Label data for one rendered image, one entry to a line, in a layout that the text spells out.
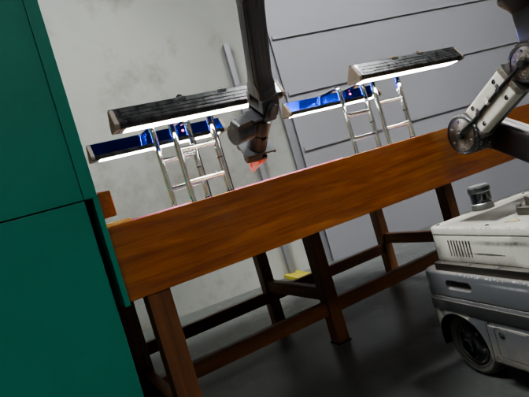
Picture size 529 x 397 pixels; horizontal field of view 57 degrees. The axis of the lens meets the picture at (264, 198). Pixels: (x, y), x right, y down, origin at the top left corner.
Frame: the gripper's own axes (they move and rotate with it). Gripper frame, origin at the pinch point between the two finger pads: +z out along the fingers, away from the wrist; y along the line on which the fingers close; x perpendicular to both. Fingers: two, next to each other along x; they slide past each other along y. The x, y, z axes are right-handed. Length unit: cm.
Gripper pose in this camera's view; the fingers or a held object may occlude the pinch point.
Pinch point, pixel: (253, 168)
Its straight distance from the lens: 149.1
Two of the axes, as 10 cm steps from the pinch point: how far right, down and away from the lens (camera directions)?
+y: -8.6, 2.7, -4.4
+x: 4.9, 6.8, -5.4
